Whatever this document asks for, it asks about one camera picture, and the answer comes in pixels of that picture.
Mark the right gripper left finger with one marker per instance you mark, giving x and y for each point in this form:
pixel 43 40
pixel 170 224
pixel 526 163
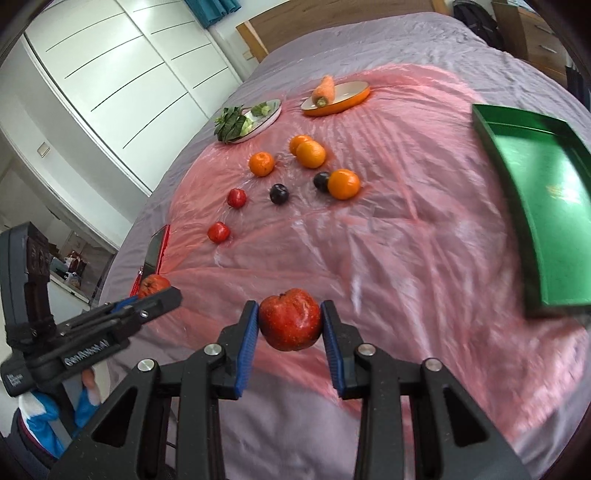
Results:
pixel 126 438

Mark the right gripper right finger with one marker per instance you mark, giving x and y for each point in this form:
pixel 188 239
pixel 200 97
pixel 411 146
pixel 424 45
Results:
pixel 453 437

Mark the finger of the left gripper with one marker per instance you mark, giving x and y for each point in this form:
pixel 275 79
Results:
pixel 152 302

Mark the wrinkled red apple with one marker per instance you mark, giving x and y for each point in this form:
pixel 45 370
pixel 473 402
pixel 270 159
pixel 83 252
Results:
pixel 151 285

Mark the small red apple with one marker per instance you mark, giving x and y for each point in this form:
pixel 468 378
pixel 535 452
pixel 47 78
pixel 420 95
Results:
pixel 236 199

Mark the dark plum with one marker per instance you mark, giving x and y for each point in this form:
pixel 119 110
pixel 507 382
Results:
pixel 279 194
pixel 321 181

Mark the large orange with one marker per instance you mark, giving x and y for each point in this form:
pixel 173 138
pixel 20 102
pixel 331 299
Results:
pixel 311 154

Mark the orange fruit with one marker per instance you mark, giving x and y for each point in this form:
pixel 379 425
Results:
pixel 343 184

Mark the green tray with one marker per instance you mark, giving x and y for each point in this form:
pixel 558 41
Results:
pixel 544 170

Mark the red tray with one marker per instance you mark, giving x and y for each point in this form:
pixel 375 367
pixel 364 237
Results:
pixel 153 258

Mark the purple bed cover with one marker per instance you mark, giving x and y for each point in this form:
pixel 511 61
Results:
pixel 369 50

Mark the small red tomato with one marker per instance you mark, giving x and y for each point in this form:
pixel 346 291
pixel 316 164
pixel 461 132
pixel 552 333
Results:
pixel 218 232

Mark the small mandarin left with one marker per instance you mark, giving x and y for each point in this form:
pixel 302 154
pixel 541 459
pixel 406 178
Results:
pixel 261 164

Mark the small mandarin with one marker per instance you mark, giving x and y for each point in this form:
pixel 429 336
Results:
pixel 296 142
pixel 261 164

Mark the green leafy vegetable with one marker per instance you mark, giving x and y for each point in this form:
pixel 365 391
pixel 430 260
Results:
pixel 229 124

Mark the white plate with greens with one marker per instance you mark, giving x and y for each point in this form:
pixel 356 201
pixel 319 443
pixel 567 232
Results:
pixel 258 118

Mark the white wardrobe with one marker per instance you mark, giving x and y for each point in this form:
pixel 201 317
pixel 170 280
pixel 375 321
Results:
pixel 144 76

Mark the carrot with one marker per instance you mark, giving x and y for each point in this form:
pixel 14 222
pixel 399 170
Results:
pixel 324 93

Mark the orange oval dish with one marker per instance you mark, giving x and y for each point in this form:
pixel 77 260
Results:
pixel 347 95

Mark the wooden headboard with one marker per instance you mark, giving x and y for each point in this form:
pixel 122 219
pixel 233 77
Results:
pixel 286 22

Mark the teal curtain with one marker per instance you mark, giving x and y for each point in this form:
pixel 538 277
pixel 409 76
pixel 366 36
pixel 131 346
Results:
pixel 210 12

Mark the wooden drawer cabinet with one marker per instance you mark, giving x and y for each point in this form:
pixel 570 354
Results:
pixel 528 37

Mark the black backpack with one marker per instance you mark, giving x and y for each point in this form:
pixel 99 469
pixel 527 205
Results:
pixel 480 22

